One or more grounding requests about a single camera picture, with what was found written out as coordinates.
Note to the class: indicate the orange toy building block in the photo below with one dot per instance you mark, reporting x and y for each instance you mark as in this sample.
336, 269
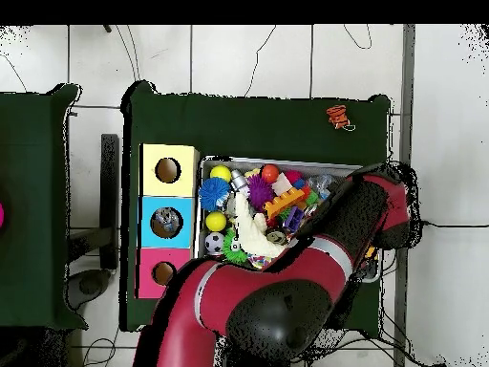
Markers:
285, 202

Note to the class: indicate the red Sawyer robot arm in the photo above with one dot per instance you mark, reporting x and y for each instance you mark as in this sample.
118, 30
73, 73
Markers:
290, 306

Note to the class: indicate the shallow clear mesh bin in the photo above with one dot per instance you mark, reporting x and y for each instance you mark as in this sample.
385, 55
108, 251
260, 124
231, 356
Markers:
205, 199

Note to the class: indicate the wooden box with three holes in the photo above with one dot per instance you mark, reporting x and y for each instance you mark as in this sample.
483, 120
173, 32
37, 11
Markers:
153, 183

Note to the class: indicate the purple spiky ball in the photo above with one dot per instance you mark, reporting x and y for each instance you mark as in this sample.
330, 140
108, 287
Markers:
260, 193

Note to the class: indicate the silver metal pipe fitting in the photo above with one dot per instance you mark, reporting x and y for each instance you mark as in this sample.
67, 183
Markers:
238, 180

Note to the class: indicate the large blue spiky ball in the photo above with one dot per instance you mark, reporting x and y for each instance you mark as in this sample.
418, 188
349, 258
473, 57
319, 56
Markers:
213, 194

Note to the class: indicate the yellow ball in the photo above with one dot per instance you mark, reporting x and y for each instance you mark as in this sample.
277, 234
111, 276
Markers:
215, 222
220, 173

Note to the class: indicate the orange ball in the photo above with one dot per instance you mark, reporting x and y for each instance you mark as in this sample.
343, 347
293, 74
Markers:
270, 173

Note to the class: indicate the small soccer ball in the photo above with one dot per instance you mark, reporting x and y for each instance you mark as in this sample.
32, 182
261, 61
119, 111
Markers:
214, 242

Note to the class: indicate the purple toy building block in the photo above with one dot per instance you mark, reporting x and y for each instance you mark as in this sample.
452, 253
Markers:
294, 219

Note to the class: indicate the dark green table cloth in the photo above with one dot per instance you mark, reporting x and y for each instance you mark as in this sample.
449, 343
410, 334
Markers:
267, 122
34, 214

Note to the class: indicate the orange tiger striped toy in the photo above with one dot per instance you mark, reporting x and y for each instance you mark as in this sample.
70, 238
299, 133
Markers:
338, 115

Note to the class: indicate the pink round object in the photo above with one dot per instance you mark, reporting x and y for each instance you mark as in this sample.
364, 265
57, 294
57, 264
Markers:
1, 215

